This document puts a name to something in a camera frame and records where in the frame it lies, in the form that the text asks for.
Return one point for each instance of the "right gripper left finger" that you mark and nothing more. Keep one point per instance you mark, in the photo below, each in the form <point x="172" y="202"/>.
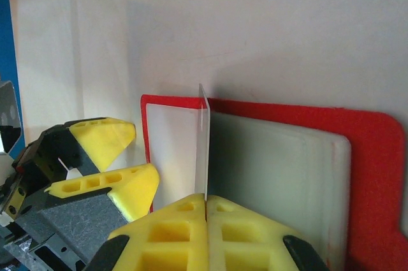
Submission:
<point x="169" y="236"/>

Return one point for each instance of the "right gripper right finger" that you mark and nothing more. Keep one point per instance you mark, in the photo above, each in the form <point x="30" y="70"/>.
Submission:
<point x="242" y="239"/>

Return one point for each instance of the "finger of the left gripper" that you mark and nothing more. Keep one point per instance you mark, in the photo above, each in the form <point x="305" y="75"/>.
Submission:
<point x="102" y="137"/>
<point x="127" y="188"/>

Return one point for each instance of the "red card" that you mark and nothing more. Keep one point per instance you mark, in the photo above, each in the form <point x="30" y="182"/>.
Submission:
<point x="376" y="172"/>

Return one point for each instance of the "white table cover sheet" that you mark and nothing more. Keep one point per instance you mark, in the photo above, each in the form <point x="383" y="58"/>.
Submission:
<point x="255" y="28"/>

